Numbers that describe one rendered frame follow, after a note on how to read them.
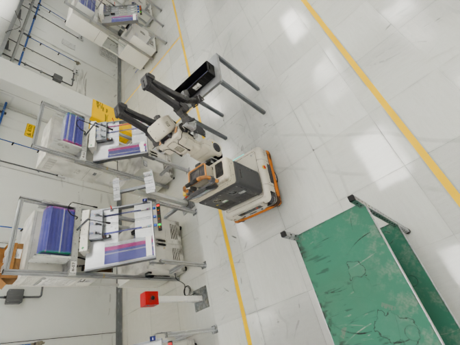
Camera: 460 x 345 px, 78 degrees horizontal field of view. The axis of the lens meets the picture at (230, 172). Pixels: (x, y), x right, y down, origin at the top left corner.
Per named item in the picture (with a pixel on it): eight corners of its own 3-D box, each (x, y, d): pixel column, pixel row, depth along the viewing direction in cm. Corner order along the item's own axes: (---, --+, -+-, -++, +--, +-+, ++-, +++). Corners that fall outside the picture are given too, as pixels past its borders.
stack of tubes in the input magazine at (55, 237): (75, 209, 313) (48, 204, 295) (70, 254, 285) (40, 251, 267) (70, 214, 319) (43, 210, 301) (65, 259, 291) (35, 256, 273)
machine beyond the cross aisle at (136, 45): (165, 22, 668) (81, -43, 539) (168, 41, 622) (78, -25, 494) (133, 63, 734) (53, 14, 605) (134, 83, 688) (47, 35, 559)
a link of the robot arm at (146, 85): (137, 88, 225) (144, 81, 219) (139, 78, 233) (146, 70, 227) (181, 118, 251) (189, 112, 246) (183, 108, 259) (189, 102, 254)
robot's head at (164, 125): (170, 132, 241) (158, 118, 238) (155, 144, 252) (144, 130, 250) (178, 126, 253) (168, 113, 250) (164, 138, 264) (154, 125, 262)
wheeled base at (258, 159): (284, 205, 291) (270, 199, 274) (238, 224, 326) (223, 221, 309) (271, 150, 324) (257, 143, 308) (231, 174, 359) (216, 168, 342)
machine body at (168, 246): (182, 222, 403) (144, 214, 361) (189, 272, 364) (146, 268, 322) (155, 241, 434) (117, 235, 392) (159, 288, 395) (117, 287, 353)
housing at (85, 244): (94, 214, 333) (90, 209, 321) (92, 254, 305) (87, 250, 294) (86, 215, 331) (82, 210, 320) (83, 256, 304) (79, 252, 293)
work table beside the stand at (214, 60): (265, 113, 353) (220, 80, 298) (225, 140, 391) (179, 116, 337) (259, 87, 375) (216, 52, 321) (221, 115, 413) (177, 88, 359)
